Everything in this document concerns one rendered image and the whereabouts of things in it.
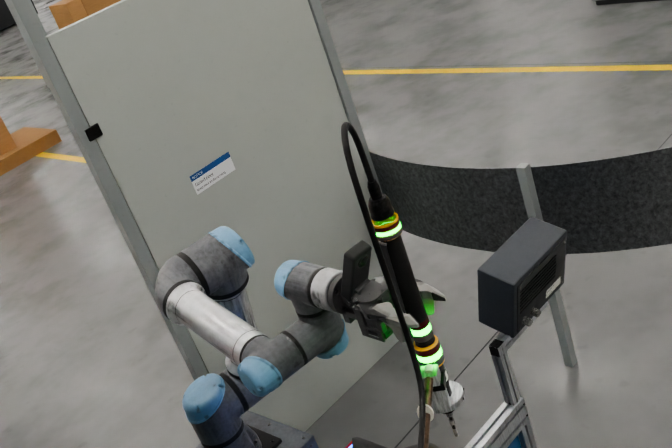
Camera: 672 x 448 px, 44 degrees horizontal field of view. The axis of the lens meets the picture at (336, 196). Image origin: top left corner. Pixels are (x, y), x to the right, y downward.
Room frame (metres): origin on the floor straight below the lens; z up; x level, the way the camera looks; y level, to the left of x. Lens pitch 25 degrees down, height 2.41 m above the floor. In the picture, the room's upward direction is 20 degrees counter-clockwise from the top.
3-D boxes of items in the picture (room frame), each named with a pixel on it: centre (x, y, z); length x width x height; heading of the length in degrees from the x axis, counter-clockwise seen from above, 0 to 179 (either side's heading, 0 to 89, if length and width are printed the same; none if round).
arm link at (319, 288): (1.29, 0.06, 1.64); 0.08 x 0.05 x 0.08; 127
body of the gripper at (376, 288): (1.22, 0.01, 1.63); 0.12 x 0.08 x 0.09; 37
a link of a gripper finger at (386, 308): (1.12, -0.02, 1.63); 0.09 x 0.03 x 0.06; 21
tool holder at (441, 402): (1.13, -0.05, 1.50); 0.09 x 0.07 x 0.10; 162
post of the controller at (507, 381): (1.75, -0.26, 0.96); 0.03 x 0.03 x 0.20; 37
